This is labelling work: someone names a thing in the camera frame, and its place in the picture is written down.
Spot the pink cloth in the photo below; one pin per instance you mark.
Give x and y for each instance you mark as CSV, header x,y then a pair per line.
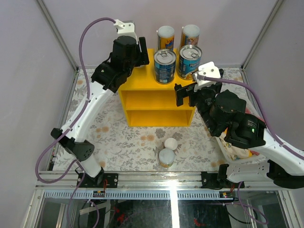
x,y
251,110

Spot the tall can with plastic lid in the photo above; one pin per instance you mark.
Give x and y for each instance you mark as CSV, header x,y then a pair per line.
x,y
190,35

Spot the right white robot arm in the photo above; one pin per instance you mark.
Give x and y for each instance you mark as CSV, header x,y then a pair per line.
x,y
285,163

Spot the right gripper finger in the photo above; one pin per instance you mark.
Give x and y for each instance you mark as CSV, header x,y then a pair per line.
x,y
182,92
220,73

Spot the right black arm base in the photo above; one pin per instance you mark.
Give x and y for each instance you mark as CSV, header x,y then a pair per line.
x,y
217,180

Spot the patterned white cloth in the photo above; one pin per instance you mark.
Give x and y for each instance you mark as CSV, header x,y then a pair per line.
x,y
234,153

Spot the lidded can white lid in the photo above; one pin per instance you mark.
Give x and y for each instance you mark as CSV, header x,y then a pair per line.
x,y
171,144

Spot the aluminium front rail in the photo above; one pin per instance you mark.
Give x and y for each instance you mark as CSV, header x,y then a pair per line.
x,y
145,180

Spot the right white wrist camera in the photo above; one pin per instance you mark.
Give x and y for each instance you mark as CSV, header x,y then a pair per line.
x,y
205,71

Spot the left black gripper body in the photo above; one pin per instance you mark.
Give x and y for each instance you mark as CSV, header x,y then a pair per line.
x,y
136,59

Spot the white plastic basket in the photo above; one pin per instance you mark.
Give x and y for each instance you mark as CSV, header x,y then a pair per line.
x,y
237,131

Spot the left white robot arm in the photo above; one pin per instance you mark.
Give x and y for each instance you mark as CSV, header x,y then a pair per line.
x,y
105,82

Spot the silver pull-tab can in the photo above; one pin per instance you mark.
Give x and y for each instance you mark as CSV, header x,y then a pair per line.
x,y
189,61
164,66

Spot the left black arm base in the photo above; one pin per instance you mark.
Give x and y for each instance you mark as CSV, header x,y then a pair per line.
x,y
102,180

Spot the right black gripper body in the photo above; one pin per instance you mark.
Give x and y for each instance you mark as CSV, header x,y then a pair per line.
x,y
204,98

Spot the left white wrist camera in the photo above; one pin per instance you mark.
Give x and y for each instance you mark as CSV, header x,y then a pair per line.
x,y
125,29

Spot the lidded can yellow label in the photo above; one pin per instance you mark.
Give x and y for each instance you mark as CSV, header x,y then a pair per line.
x,y
166,157

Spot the yellow wooden shelf cabinet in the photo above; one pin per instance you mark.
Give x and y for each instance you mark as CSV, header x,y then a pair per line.
x,y
147,103

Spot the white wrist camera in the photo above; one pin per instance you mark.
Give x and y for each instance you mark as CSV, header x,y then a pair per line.
x,y
205,71
125,29

